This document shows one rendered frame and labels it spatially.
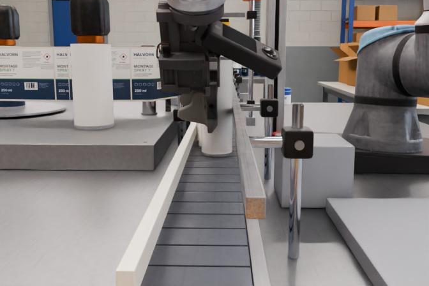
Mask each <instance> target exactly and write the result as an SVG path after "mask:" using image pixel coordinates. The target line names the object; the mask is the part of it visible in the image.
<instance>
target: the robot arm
mask: <svg viewBox="0 0 429 286"><path fill-rule="evenodd" d="M224 2H225V0H166V1H159V3H158V9H157V10H156V21H157V22H159V27H160V39H161V42H160V43H159V44H158V46H157V48H156V57H157V59H158V62H159V69H160V81H161V87H162V93H176V94H182V95H181V96H180V98H179V101H180V103H181V105H183V106H184V107H182V108H180V109H179V110H178V112H177V115H178V117H179V118H180V119H182V120H185V121H190V122H194V123H200V124H204V125H206V126H207V132H208V133H212V132H213V131H214V129H215V128H216V127H217V125H218V87H220V56H223V57H226V58H227V59H230V60H232V61H234V62H236V63H238V64H240V65H242V66H244V67H246V68H248V69H250V70H253V71H255V72H257V73H259V74H261V75H263V76H265V77H267V78H269V79H271V80H273V79H275V78H276V77H277V75H278V74H279V73H280V72H281V70H282V63H281V59H280V53H279V51H277V50H275V49H273V48H271V47H269V46H267V45H265V44H263V43H261V42H259V41H257V40H255V39H253V38H252V37H250V36H248V35H246V34H244V33H242V32H240V31H238V30H236V29H234V28H232V27H230V26H228V25H226V24H224V23H223V22H220V21H219V20H220V19H221V18H222V17H223V16H224ZM423 2H424V12H423V14H422V16H421V17H420V18H419V19H418V20H417V21H416V22H415V24H414V25H396V26H385V27H378V28H375V29H371V30H369V31H367V32H365V33H364V34H363V35H362V36H361V38H360V41H359V50H358V51H357V71H356V86H355V94H354V106H353V109H352V112H351V114H350V116H349V119H348V121H347V124H346V126H345V128H344V131H343V133H342V138H343V139H345V140H346V141H347V142H349V143H350V144H352V145H353V146H354V147H355V149H360V150H365V151H374V152H380V153H396V154H414V153H421V152H422V151H423V137H422V134H421V129H420V125H419V121H418V116H417V112H416V109H417V101H418V97H422V98H429V0H423ZM160 45H161V47H160ZM158 50H159V53H160V56H159V57H158Z"/></svg>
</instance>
